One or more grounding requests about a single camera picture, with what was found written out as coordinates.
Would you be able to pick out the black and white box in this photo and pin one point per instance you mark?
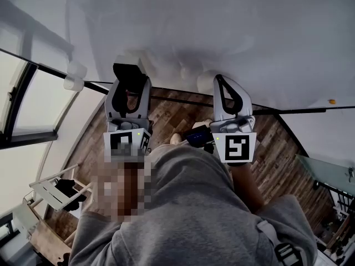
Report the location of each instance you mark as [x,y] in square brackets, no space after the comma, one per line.
[129,75]

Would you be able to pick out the black metal railing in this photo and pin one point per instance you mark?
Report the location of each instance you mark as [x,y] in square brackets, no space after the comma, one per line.
[341,201]

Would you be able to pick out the grey hoodie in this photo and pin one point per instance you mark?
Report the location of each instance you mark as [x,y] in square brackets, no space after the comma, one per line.
[194,217]

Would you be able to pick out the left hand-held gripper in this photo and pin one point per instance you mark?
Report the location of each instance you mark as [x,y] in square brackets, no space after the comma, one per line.
[119,126]

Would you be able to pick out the black wristband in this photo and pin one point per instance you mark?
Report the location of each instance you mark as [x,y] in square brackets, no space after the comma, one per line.
[238,164]

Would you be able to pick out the wooden board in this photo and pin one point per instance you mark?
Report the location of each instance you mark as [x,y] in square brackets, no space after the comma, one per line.
[47,240]

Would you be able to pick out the white plastic corner holder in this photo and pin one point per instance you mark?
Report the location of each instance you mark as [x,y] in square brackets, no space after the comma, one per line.
[74,76]

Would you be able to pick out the black device with screen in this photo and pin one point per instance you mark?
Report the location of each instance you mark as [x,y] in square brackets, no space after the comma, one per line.
[198,136]

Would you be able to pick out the frosted glass panel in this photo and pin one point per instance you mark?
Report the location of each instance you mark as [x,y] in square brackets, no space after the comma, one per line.
[321,170]

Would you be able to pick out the person's right forearm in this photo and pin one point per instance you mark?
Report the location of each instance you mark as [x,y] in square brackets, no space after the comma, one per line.
[248,190]

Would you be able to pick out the white wooden chair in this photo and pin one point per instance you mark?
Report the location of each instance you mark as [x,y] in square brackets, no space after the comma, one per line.
[47,190]

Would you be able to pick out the beige shoe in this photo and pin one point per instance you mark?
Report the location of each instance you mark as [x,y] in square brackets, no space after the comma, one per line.
[175,138]

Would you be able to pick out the metal glass clamp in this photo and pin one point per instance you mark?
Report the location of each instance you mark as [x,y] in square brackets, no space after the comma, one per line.
[350,174]

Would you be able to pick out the person's left forearm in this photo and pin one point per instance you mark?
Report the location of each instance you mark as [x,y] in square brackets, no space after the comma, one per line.
[124,190]

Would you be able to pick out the orange round magnet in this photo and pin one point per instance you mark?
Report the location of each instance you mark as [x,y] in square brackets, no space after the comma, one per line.
[331,102]

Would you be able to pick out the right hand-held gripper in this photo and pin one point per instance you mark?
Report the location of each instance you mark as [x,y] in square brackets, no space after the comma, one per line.
[235,148]

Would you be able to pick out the black framed window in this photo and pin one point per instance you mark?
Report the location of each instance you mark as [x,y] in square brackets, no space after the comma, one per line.
[36,104]

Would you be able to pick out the black clothing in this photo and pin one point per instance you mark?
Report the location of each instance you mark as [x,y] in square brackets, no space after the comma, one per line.
[69,193]

